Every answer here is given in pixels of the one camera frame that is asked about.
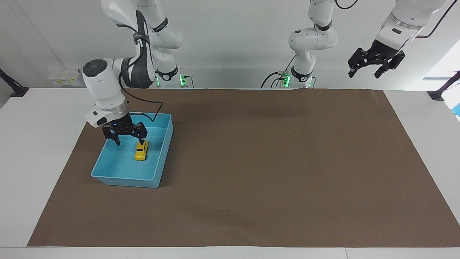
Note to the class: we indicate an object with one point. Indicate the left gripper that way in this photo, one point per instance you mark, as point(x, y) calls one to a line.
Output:
point(380, 50)

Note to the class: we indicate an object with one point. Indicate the blue object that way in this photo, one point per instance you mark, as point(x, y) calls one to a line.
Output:
point(457, 110)

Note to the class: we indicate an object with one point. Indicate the yellow toy beetle car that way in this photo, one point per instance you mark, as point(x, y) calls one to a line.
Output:
point(141, 151)

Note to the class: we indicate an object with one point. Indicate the black stand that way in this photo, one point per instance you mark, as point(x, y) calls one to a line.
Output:
point(12, 86)
point(444, 88)

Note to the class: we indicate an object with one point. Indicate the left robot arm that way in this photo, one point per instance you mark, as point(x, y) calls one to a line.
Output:
point(305, 43)

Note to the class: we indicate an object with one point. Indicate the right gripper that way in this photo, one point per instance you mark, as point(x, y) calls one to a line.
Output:
point(120, 124)

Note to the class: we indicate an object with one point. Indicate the white wall socket box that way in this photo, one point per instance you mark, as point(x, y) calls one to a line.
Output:
point(64, 78)

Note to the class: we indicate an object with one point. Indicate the light blue plastic bin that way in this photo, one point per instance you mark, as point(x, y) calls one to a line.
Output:
point(118, 169)

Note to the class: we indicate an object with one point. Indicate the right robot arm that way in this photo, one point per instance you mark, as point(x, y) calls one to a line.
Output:
point(104, 86)

